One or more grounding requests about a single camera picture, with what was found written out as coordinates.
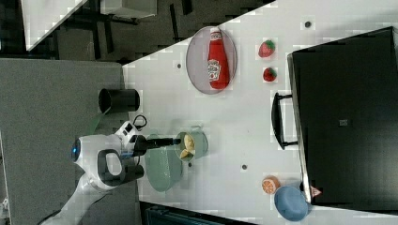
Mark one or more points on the small red toy strawberry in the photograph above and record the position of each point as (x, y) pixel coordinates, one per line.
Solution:
(269, 74)

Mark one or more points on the blue bowl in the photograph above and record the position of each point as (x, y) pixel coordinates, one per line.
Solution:
(291, 204)

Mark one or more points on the white side table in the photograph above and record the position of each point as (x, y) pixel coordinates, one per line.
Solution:
(41, 17)

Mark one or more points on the green oval colander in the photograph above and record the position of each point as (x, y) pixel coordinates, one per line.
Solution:
(163, 167)

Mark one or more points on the green slotted spatula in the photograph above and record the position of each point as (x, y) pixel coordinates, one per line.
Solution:
(94, 122)

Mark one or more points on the red ketchup bottle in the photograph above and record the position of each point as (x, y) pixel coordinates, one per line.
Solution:
(217, 63)

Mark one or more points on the peeled toy banana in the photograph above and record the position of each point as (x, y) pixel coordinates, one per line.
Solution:
(189, 147)

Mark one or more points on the green metal mug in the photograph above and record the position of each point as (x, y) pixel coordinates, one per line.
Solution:
(200, 142)

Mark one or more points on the orange half toy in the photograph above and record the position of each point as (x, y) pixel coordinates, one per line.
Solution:
(270, 184)

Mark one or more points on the blue metal frame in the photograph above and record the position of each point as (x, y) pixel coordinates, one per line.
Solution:
(162, 216)

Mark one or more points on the black cylinder cup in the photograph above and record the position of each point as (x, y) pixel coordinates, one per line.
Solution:
(132, 173)

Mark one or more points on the grey round plate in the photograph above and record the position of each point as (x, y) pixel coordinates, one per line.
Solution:
(196, 59)

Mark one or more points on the large red toy strawberry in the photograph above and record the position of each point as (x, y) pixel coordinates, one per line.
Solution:
(267, 48)

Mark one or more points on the black utensil holder cup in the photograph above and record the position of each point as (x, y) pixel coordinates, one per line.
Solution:
(118, 101)

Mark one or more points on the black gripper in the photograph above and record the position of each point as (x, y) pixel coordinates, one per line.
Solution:
(141, 144)

